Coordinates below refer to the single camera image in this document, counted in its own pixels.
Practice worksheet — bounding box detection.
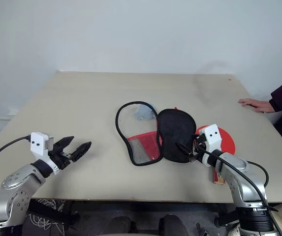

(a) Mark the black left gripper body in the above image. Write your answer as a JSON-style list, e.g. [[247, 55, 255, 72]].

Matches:
[[48, 145, 73, 171]]

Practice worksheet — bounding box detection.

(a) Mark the dark rounded shape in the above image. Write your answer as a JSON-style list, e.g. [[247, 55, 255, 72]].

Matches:
[[158, 214, 185, 236]]

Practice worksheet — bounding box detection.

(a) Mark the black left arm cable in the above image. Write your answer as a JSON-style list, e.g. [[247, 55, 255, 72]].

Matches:
[[0, 136, 32, 195]]

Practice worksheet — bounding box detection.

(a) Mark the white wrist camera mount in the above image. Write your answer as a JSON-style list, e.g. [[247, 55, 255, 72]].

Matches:
[[199, 124, 222, 168], [30, 132, 59, 176]]

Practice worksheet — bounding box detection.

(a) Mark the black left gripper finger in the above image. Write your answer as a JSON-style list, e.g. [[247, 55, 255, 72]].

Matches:
[[54, 135, 75, 153], [70, 141, 93, 163]]

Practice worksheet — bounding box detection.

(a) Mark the black table frame bar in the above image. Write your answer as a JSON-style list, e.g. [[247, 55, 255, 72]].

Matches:
[[64, 200, 237, 213]]

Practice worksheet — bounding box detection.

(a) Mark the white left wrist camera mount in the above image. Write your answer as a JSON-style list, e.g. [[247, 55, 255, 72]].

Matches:
[[30, 132, 59, 176]]

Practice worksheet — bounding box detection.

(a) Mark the pale blue crumpled plastic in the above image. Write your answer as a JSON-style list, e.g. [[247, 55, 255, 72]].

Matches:
[[133, 104, 157, 121]]

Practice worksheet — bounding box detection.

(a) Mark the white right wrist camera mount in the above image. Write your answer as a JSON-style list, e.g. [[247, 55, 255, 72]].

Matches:
[[199, 124, 222, 168]]

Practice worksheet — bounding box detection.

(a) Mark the red mesh fabric bag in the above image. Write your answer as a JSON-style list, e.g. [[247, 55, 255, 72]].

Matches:
[[115, 100, 197, 167]]

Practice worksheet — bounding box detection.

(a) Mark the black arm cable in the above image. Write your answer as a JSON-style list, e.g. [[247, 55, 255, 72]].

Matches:
[[0, 136, 32, 195], [194, 141, 282, 236]]

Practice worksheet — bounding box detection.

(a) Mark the red table tennis paddle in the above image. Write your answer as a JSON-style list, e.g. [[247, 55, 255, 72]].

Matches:
[[195, 125, 237, 186]]

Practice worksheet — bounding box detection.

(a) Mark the person's bare hand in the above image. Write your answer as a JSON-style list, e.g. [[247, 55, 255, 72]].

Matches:
[[238, 98, 275, 114]]

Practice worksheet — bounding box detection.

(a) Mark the black white-scribbled fabric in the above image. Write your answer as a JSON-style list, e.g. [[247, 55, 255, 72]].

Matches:
[[22, 199, 80, 232]]

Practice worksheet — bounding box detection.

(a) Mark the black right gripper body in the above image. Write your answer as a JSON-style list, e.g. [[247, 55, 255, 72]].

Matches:
[[188, 137, 207, 163]]

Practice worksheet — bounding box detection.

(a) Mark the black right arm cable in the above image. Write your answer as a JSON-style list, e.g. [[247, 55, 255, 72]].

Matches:
[[194, 141, 282, 236]]

